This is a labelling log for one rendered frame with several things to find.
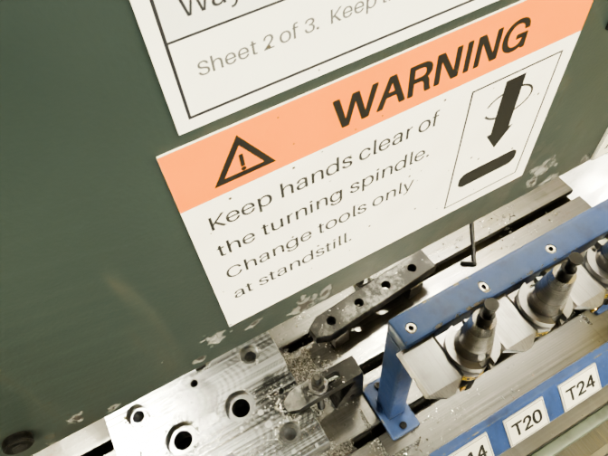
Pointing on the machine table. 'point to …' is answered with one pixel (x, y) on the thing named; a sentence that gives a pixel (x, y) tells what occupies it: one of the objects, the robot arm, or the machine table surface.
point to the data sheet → (269, 45)
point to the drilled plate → (219, 388)
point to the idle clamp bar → (405, 275)
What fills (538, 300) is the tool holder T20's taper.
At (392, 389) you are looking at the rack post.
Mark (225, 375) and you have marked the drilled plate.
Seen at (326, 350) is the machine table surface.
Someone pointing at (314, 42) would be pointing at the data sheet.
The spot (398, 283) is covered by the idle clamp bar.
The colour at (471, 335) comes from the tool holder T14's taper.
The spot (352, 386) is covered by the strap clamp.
